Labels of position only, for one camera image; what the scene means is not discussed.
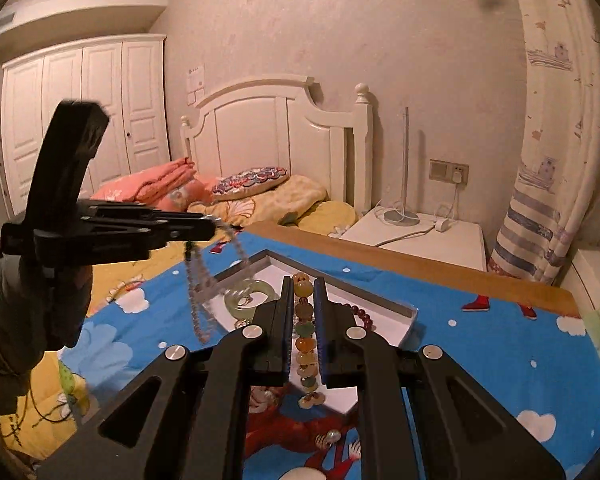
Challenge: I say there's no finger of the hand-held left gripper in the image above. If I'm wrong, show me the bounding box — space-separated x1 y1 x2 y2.
80 199 217 227
84 224 217 267

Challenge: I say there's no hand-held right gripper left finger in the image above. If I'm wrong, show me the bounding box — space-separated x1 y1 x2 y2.
34 275 297 480

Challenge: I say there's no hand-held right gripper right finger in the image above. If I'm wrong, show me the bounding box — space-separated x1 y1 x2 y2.
313 276 567 480

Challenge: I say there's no multicoloured bead bracelet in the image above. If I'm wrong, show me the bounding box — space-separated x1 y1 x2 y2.
290 272 327 409

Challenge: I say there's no small grey bead necklace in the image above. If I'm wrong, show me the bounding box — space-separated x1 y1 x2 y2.
184 217 257 347

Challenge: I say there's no grey jewelry box tray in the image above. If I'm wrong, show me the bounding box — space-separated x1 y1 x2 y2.
200 248 419 417

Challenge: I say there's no person's left forearm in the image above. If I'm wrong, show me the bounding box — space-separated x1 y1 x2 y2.
0 300 37 427

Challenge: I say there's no person's left hand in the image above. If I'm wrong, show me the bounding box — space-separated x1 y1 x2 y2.
0 257 53 368

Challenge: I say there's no folded pink blanket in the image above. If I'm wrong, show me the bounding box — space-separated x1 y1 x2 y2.
90 156 217 212

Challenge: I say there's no yellow printed bed sheet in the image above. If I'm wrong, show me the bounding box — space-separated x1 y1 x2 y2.
27 227 243 463

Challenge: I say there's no green jade bangle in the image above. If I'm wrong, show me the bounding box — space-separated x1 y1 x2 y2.
223 279 277 319

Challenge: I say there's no white wardrobe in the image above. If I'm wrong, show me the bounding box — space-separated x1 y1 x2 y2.
0 33 171 217

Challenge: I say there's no patterned oval pillow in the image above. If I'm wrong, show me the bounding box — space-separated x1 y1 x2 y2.
211 165 291 203

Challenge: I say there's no yellow pillow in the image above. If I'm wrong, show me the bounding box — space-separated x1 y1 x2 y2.
297 200 357 235

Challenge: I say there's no wooden board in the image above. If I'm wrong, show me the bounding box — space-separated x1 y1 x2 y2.
244 219 582 319

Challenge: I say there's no pale yellow blanket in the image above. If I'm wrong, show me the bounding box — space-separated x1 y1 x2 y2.
187 174 329 227

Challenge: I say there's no white nightstand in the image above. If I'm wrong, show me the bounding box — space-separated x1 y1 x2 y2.
339 207 487 272

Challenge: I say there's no grey lamp stand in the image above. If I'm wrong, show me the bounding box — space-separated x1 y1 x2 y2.
382 106 421 226

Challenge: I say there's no white bed headboard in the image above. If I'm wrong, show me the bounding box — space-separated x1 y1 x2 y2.
179 75 374 212

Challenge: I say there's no blue cloud printed blanket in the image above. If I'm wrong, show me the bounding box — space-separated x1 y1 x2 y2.
60 224 600 480

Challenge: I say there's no striped printed curtain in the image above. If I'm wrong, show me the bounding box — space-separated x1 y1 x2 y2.
487 0 600 287

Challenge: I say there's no dark red bead bracelet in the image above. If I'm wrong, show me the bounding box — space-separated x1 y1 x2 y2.
329 303 384 344

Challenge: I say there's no white cable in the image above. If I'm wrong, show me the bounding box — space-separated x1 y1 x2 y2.
374 182 462 249

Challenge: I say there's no paper wall notice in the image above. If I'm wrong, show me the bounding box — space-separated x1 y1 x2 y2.
185 63 206 107

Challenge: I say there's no wall socket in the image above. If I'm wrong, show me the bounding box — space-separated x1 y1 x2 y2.
428 158 470 184

